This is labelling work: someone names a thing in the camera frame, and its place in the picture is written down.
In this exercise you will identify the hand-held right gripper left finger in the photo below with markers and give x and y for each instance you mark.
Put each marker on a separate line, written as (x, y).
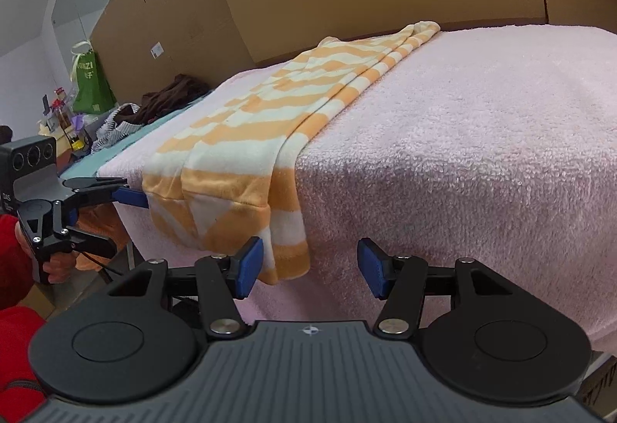
(250, 268)

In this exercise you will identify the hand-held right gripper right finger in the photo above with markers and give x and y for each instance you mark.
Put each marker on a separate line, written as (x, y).
(373, 266)

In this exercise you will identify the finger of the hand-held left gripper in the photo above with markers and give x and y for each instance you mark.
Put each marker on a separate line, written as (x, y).
(91, 244)
(130, 200)

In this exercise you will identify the orange striped garment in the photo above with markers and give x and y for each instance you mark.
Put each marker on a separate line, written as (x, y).
(270, 114)

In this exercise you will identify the person's left hand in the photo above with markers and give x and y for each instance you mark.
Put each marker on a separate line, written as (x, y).
(60, 271)

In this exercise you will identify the group of small bottles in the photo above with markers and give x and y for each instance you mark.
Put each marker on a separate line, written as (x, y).
(62, 119)

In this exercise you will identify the teal sheet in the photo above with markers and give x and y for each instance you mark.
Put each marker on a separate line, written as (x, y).
(144, 134)

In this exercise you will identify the blue white striped shirt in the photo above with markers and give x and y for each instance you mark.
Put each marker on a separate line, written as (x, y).
(113, 129)

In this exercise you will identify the green paper bag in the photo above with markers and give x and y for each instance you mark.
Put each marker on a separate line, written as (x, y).
(91, 81)

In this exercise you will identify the dark brown garment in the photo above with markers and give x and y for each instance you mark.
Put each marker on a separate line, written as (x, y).
(173, 97)

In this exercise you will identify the person's red jacket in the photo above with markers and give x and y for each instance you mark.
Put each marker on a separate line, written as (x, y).
(19, 346)

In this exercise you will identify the pink fleece blanket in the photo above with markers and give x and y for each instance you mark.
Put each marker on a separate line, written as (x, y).
(458, 162)

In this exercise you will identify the small white shipping label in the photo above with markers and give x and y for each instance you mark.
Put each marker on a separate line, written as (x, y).
(157, 50)

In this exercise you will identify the cardboard box small label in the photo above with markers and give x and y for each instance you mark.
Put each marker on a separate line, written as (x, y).
(159, 8)

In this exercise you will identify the low cardboard box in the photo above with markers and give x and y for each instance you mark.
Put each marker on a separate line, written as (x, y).
(597, 379)

